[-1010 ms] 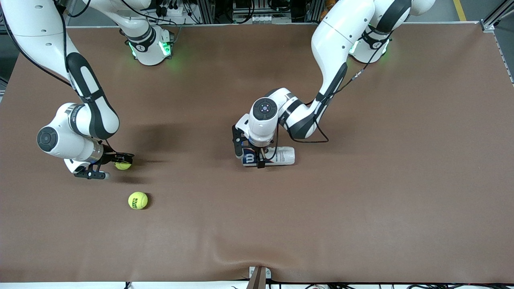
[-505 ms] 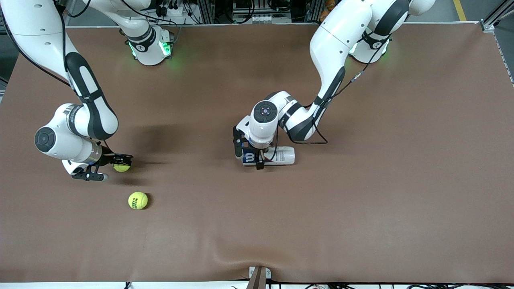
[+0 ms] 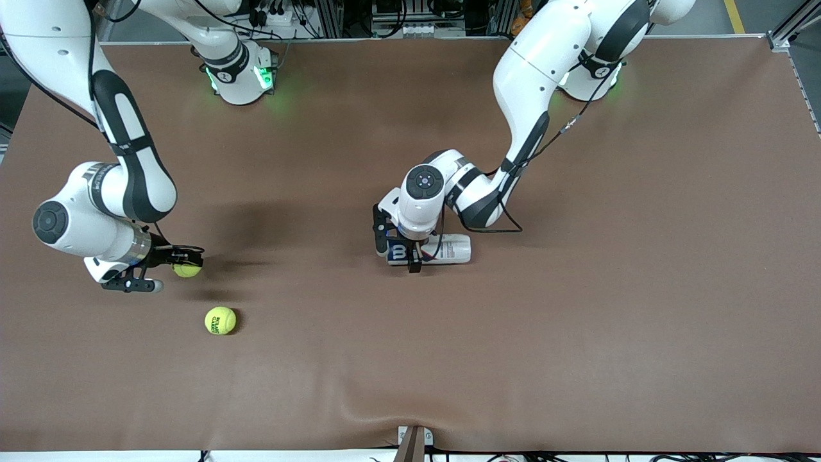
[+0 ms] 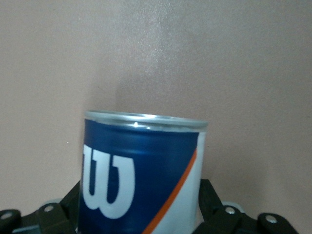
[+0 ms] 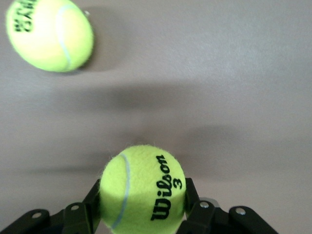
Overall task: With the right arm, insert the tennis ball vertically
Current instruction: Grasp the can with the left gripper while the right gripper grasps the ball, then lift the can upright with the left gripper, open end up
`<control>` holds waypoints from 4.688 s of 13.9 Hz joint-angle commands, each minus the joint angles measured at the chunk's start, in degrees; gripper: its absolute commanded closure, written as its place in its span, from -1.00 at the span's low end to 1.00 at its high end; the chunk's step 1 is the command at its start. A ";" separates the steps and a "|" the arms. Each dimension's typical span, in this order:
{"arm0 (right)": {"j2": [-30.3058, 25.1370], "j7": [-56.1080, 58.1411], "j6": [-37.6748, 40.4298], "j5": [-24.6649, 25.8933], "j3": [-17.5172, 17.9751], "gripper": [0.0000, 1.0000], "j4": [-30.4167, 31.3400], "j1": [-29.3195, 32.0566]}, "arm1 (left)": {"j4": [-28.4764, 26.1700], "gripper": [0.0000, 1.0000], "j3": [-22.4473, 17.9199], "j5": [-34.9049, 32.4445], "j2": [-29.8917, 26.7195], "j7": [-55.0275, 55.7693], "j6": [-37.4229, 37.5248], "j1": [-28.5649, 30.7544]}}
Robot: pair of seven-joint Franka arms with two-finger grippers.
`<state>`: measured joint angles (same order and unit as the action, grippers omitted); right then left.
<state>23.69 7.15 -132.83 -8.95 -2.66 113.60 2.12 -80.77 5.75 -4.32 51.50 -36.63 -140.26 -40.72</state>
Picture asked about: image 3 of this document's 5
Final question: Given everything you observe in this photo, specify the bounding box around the blue white tennis ball can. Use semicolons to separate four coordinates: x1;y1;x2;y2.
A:
385;234;473;266

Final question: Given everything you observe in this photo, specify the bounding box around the Roland Garros print tennis ball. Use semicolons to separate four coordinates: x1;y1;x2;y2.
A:
205;306;237;336

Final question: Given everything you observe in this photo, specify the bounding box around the orange object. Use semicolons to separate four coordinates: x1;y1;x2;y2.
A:
511;0;534;37

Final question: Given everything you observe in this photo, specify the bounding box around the white power strip with plugs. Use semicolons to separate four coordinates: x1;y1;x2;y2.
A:
252;0;297;28

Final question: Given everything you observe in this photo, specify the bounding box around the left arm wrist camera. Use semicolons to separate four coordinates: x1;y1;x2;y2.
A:
373;204;390;256

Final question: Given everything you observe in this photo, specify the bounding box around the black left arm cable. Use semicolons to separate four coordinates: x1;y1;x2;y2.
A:
438;61;626;235

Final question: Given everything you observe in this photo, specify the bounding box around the metal post bracket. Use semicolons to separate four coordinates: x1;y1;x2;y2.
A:
398;425;434;447

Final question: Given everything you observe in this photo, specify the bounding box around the aluminium camera post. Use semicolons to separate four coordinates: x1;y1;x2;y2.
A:
393;426;426;462

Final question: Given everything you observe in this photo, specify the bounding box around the aluminium frame rail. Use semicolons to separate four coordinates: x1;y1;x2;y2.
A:
766;0;821;135

